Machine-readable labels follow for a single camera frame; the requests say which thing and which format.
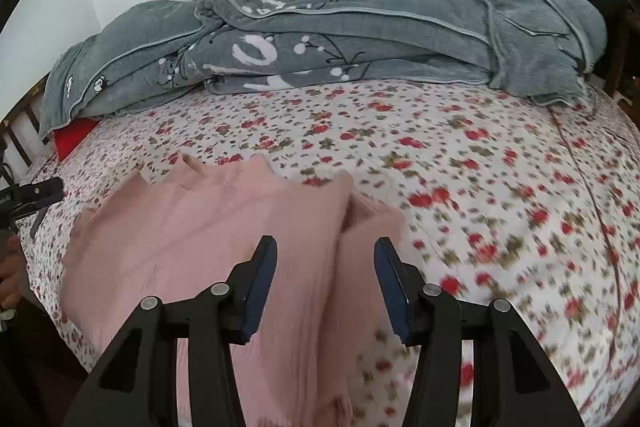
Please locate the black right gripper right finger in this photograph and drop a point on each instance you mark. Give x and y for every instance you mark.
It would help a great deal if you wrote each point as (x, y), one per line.
(515, 383)

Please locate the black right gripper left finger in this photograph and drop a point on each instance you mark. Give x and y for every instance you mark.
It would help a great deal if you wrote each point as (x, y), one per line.
(134, 382)

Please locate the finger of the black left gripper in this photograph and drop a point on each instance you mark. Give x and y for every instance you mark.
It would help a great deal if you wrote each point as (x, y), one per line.
(24, 200)

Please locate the pink knit sweater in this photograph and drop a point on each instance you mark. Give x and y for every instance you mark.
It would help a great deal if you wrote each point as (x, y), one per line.
(174, 238)

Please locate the person's left hand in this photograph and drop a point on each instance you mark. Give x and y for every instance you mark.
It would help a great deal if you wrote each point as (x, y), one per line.
(12, 272)

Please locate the wooden bed headboard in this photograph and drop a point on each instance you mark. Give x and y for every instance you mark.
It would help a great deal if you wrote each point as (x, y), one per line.
(21, 142)

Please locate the red pillow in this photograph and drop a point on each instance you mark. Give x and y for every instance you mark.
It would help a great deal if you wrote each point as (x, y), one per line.
(68, 138)

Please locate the floral bed sheet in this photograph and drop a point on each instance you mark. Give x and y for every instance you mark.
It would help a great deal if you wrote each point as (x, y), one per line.
(501, 198)

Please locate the grey patterned quilt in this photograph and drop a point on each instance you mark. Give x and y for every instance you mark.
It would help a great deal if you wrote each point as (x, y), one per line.
(156, 51)

